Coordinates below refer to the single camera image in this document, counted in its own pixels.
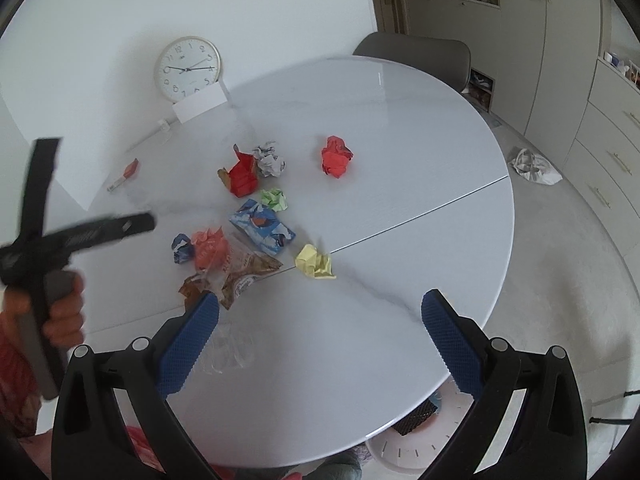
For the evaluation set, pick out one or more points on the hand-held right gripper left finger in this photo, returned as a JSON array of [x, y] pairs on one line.
[[190, 345]]

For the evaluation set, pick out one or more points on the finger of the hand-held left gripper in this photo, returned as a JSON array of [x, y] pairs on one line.
[[135, 225]]

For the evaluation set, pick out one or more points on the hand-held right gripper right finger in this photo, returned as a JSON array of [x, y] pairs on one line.
[[450, 345]]

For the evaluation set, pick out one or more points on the clear plastic wrapper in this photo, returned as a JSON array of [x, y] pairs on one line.
[[230, 352]]

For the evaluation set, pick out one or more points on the small blue wrapper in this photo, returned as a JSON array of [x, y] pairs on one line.
[[182, 250]]

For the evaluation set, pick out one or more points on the small dark brown wrapper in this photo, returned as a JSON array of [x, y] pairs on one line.
[[192, 287]]

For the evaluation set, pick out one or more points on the pink paper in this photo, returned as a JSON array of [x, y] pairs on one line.
[[207, 250]]

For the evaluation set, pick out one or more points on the brown snack wrapper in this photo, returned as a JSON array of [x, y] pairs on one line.
[[250, 270]]

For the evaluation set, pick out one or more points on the red snack packet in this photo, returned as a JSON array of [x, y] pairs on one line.
[[242, 175]]

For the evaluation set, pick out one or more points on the blue snack packet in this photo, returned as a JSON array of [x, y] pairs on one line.
[[260, 225]]

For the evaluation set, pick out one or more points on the green paper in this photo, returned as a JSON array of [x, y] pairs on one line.
[[275, 199]]

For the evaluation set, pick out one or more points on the grey white paper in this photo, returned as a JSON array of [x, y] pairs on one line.
[[270, 162]]

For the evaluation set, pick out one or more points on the yellow paper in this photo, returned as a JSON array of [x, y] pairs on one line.
[[315, 262]]

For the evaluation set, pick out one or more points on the red paper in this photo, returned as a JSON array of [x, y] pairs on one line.
[[335, 160]]

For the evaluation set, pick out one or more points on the person's left hand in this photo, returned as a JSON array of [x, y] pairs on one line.
[[67, 315]]

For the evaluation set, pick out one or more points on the small white stick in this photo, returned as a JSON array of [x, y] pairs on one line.
[[116, 184]]

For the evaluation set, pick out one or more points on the small red box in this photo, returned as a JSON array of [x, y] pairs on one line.
[[131, 169]]

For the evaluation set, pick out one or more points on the dark ridged wrapper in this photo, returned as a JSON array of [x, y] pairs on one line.
[[415, 416]]

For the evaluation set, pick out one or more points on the person's red clothing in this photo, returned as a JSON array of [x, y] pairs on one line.
[[145, 452]]

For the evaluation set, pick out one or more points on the white folded card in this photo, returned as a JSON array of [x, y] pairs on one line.
[[200, 105]]

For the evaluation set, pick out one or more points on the grey green cloth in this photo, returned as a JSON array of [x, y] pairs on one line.
[[335, 467]]

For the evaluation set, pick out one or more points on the white bag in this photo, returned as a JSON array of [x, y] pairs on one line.
[[532, 166]]

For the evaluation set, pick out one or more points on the beige drawer unit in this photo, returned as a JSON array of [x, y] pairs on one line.
[[605, 145]]

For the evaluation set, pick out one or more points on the low shoe shelf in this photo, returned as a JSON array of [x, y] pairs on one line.
[[480, 90]]

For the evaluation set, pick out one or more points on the grey chair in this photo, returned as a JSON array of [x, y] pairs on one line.
[[415, 50]]

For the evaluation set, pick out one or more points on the tall beige cabinet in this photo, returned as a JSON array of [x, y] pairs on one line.
[[540, 35]]

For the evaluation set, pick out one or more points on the round white wall clock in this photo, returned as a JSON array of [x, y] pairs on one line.
[[187, 67]]

